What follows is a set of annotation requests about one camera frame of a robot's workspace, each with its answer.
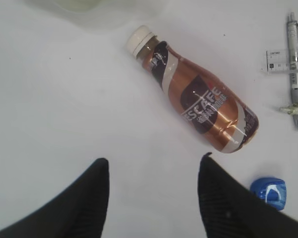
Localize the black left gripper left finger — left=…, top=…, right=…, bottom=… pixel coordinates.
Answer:
left=0, top=158, right=110, bottom=238

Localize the beige grip pen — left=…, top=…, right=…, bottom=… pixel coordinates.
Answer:
left=280, top=103, right=298, bottom=116

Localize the white patterned pen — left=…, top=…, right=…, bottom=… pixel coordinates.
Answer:
left=285, top=11, right=298, bottom=133

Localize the clear plastic ruler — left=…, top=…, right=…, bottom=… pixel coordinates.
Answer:
left=260, top=50, right=298, bottom=74

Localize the blue pencil sharpener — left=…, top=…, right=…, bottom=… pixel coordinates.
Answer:
left=250, top=177, right=287, bottom=210

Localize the brown coffee bottle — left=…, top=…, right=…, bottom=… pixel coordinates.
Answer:
left=126, top=25, right=259, bottom=153

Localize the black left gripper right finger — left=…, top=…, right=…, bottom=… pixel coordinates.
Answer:
left=197, top=152, right=298, bottom=238

